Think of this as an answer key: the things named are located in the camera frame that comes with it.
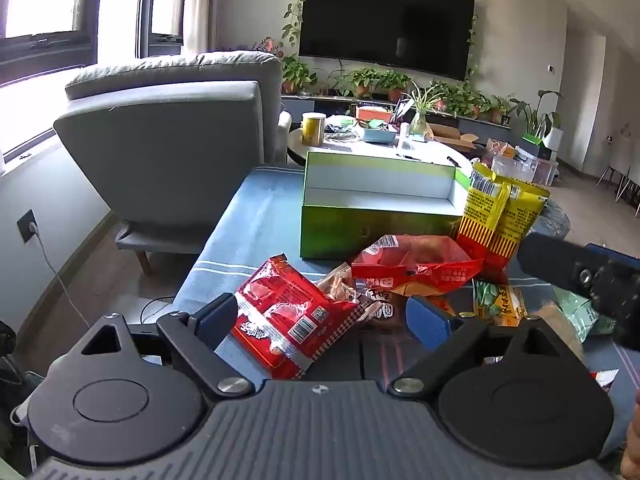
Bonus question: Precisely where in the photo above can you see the dark marble round table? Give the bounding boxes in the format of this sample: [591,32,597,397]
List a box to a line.
[537,199,572,242]

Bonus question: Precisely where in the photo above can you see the red translucent snack bag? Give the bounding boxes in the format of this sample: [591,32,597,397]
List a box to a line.
[350,234,486,297]

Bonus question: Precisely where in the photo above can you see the light green snack packet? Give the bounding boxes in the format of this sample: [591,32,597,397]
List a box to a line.
[551,285,620,337]

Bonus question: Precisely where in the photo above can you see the dining chairs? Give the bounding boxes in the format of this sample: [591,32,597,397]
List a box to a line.
[596,162,640,208]

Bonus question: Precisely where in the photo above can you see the green black box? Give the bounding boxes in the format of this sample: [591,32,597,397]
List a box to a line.
[520,132,552,159]

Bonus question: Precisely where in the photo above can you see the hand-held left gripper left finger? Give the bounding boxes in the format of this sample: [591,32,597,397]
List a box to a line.
[80,292,253,402]

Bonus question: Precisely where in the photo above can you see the grey sofa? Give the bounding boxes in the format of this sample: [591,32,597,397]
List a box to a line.
[52,50,293,277]

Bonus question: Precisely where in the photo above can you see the large-leaf plant in white pot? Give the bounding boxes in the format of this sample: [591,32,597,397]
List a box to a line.
[509,89,567,152]

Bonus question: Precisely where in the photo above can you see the potted green plant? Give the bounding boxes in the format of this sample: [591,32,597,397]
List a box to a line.
[440,82,482,119]
[377,70,412,103]
[281,54,319,95]
[346,67,382,99]

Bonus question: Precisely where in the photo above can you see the white coffee table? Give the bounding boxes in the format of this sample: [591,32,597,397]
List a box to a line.
[287,122,482,167]

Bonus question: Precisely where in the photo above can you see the black wall socket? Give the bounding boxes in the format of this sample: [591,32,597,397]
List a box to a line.
[16,209,39,244]

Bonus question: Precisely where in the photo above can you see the orange plastic bag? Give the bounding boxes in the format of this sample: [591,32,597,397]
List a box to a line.
[485,138,517,162]

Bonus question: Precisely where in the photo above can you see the black cable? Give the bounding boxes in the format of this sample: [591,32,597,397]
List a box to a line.
[139,295,177,325]

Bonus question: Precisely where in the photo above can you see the small red white packet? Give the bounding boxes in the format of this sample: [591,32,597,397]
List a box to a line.
[589,367,622,395]

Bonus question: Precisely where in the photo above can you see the clear plastic storage box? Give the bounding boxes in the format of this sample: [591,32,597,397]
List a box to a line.
[491,152,559,187]

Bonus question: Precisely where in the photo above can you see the tan snack packet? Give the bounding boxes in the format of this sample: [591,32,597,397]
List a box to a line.
[530,300,586,358]

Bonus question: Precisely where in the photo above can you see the black television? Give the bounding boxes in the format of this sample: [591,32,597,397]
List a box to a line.
[298,0,477,83]

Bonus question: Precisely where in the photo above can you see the blue striped tablecloth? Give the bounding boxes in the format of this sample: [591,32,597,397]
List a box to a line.
[172,164,640,398]

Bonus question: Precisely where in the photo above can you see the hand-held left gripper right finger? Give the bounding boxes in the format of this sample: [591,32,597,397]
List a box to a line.
[389,295,586,396]

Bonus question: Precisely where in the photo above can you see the spider plant in glass vase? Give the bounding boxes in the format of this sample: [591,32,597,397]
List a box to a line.
[400,81,447,137]

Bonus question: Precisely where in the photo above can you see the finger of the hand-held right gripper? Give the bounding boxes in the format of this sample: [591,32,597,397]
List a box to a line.
[516,231,640,352]
[586,243,640,264]

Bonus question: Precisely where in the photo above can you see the yellow can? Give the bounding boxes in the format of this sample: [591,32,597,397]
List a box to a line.
[300,112,327,147]

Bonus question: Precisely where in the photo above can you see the brown cardboard box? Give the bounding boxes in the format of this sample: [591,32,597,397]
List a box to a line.
[426,122,479,154]

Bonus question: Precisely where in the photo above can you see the window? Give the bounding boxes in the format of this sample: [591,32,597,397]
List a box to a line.
[0,0,186,161]

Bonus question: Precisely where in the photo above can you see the white cable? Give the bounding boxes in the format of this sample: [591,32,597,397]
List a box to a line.
[30,224,98,328]

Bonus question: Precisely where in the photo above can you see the blue tray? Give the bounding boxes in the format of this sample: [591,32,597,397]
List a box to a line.
[358,125,399,144]

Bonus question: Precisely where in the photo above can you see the green yellow snack packet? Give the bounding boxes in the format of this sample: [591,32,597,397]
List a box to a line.
[472,280,529,327]

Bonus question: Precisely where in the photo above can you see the green cardboard box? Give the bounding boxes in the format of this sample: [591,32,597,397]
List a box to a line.
[299,149,475,262]

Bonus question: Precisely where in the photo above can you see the red box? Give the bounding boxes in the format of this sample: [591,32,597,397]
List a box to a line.
[355,104,394,124]

